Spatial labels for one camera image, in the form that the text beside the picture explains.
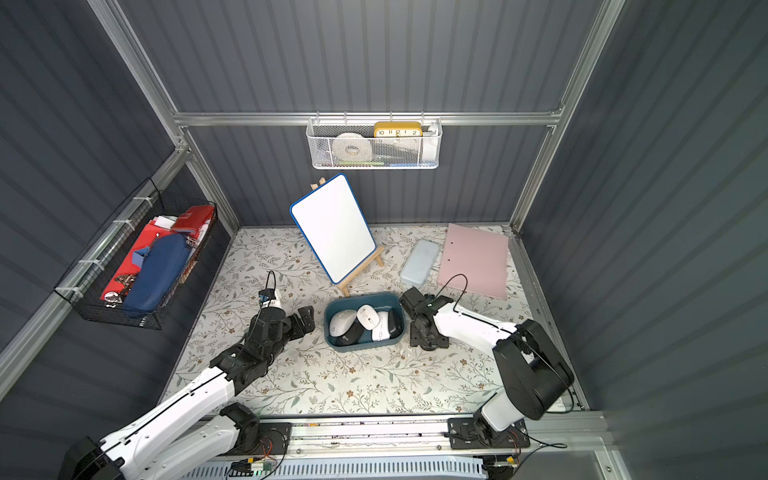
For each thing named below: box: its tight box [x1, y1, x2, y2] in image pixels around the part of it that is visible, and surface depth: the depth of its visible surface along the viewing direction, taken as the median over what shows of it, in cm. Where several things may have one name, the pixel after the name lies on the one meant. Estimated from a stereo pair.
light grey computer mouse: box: [329, 309, 357, 337], surface depth 92 cm
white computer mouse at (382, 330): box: [372, 311, 391, 341], surface depth 91 cm
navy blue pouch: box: [123, 234, 190, 316], surface depth 70 cm
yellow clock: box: [373, 121, 423, 137], surface depth 89 cm
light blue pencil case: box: [400, 240, 439, 285], surface depth 110 cm
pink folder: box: [438, 223, 509, 300], surface depth 114 cm
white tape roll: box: [332, 132, 372, 162], surface depth 86 cm
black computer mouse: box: [336, 318, 364, 345], surface depth 91 cm
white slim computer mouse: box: [356, 304, 380, 331], surface depth 93 cm
